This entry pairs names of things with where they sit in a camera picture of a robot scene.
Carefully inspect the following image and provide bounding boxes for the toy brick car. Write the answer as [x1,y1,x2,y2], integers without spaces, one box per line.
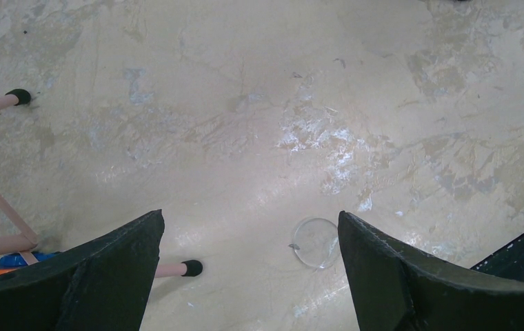
[0,251,59,281]

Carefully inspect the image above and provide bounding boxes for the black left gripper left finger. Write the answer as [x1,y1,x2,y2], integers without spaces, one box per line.
[0,210,165,330]

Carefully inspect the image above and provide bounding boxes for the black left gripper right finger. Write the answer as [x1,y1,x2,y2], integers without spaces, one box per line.
[338,211,524,330]

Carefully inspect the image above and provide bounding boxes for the pink music stand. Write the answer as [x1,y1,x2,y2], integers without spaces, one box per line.
[0,88,204,278]

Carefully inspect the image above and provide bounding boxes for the clear round dealer button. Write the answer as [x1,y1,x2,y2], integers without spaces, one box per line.
[289,217,340,270]

